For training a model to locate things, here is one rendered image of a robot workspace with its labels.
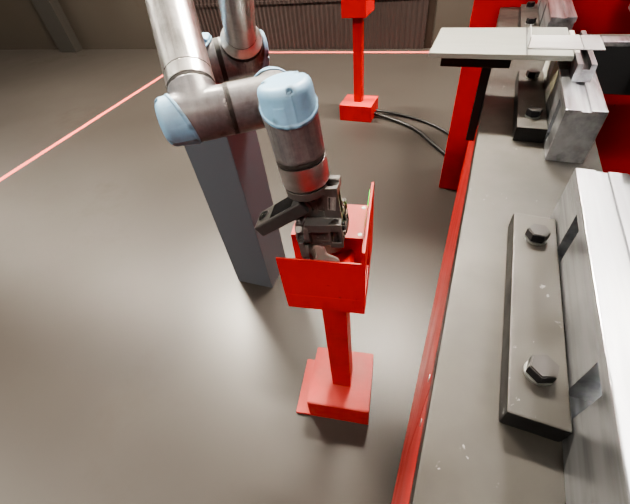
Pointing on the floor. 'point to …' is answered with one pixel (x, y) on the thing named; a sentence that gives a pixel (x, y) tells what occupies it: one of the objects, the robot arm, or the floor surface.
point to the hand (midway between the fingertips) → (316, 265)
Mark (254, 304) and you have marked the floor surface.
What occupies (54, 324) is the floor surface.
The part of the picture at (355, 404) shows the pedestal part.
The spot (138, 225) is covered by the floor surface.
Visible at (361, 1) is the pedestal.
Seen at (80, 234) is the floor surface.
